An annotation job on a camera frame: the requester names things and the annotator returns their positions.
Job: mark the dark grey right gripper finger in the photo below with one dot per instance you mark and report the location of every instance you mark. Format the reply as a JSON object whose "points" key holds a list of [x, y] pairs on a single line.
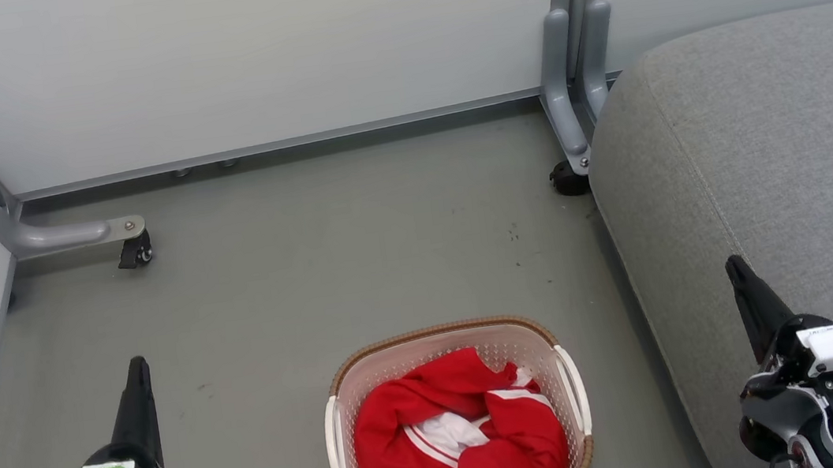
{"points": [[760, 311]]}

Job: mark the black caster wheel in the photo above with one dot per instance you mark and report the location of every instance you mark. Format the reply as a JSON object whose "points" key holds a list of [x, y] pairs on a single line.
{"points": [[567, 180], [135, 253]]}

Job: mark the grey partition frame double post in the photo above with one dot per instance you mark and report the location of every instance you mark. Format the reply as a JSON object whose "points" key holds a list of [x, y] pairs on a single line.
{"points": [[565, 88]]}

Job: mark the red and white garment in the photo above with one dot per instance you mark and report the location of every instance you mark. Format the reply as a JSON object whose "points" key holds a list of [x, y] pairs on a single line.
{"points": [[428, 455]]}

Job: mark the white laundry basket brown rim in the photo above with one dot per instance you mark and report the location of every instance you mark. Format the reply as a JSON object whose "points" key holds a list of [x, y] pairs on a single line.
{"points": [[495, 340]]}

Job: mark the grey fabric sofa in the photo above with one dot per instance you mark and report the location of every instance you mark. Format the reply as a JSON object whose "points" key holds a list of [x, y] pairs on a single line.
{"points": [[773, 158]]}

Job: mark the grey partition frame long foot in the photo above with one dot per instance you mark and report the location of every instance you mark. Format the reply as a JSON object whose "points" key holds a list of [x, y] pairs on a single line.
{"points": [[51, 237]]}

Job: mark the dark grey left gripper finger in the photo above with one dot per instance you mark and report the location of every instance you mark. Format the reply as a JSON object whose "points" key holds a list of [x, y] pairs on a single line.
{"points": [[140, 415]]}

